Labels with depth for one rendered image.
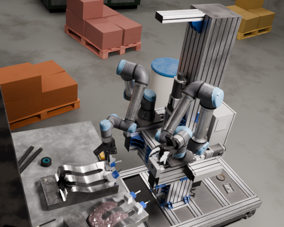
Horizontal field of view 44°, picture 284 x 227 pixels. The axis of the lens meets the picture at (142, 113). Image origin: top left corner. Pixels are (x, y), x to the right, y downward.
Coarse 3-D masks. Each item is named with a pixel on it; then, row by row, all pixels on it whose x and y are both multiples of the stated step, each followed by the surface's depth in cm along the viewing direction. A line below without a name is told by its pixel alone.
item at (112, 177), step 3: (123, 168) 250; (114, 171) 251; (120, 171) 250; (108, 174) 251; (111, 174) 250; (114, 174) 250; (117, 174) 249; (108, 177) 249; (111, 177) 248; (114, 177) 249; (111, 180) 249; (114, 180) 250
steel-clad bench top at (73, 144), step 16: (48, 128) 303; (64, 128) 306; (80, 128) 308; (16, 144) 282; (32, 144) 284; (48, 144) 287; (64, 144) 289; (80, 144) 292; (96, 144) 294; (64, 160) 274; (80, 160) 276; (96, 160) 279; (32, 176) 257; (32, 192) 245; (32, 208) 234; (64, 208) 237; (80, 208) 239; (32, 224) 224; (48, 224) 226
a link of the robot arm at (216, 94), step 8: (200, 88) 219; (208, 88) 218; (216, 88) 218; (200, 96) 220; (208, 96) 217; (216, 96) 214; (200, 104) 224; (208, 104) 219; (216, 104) 217; (200, 112) 228; (208, 112) 224; (200, 120) 230; (208, 120) 229; (200, 128) 233; (192, 136) 240; (200, 136) 236; (192, 144) 241; (200, 144) 238; (208, 144) 243; (192, 152) 246; (200, 152) 239
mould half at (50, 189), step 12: (60, 168) 248; (72, 168) 252; (84, 168) 258; (96, 168) 259; (48, 180) 248; (72, 180) 241; (84, 180) 248; (96, 180) 250; (108, 180) 251; (48, 192) 239; (60, 192) 240; (72, 192) 233; (84, 192) 238; (96, 192) 243; (108, 192) 249; (48, 204) 231; (60, 204) 235; (72, 204) 240
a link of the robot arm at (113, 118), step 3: (111, 114) 252; (114, 114) 252; (108, 117) 250; (111, 117) 249; (114, 117) 249; (117, 117) 252; (111, 120) 246; (114, 120) 247; (117, 120) 247; (120, 120) 247; (114, 123) 247; (117, 123) 246; (114, 126) 248; (117, 126) 247
